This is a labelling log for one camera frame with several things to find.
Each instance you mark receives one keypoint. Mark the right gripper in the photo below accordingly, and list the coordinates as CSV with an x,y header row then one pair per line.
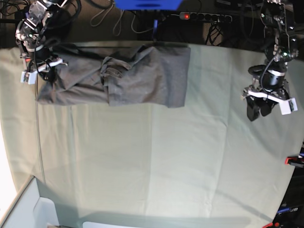
x,y
46,69

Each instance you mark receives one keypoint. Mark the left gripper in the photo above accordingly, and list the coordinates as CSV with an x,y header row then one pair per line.
x,y
269,83

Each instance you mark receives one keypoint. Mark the grey t-shirt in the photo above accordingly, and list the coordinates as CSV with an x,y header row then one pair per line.
x,y
121,76

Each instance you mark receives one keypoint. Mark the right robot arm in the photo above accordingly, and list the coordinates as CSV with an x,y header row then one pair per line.
x,y
35,46

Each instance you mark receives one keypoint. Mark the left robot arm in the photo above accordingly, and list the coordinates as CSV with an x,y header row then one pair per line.
x,y
279,34

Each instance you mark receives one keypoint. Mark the red black right clamp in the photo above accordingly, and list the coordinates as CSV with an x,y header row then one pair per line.
x,y
297,161

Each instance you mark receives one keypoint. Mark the red black clamp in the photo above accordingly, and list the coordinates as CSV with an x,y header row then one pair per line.
x,y
154,31
297,161

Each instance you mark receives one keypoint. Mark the green table cloth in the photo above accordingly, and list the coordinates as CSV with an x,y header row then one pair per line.
x,y
201,166

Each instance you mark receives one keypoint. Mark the white power strip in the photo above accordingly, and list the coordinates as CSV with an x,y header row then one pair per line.
x,y
205,17

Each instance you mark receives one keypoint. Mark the red corner clamp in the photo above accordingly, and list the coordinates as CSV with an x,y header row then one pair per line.
x,y
272,225

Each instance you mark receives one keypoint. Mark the red black centre clamp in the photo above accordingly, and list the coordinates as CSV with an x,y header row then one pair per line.
x,y
154,31

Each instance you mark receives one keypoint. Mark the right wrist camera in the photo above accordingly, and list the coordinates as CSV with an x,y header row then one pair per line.
x,y
28,77

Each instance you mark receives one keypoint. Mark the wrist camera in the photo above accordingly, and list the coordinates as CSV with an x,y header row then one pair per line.
x,y
28,77
288,106

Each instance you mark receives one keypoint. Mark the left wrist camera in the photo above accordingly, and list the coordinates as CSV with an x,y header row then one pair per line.
x,y
288,106

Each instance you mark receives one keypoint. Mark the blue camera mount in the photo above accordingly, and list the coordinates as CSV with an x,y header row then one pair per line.
x,y
148,4

